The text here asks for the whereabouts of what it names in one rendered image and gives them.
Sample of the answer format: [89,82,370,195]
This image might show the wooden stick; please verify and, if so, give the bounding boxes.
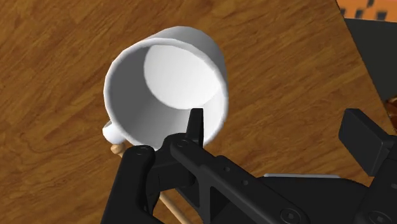
[110,143,195,224]

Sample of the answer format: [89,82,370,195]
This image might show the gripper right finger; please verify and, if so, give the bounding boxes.
[338,108,397,224]

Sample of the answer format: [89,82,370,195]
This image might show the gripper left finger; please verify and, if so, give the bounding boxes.
[101,108,311,224]

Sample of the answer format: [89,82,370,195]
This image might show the white mug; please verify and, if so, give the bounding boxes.
[102,25,230,152]

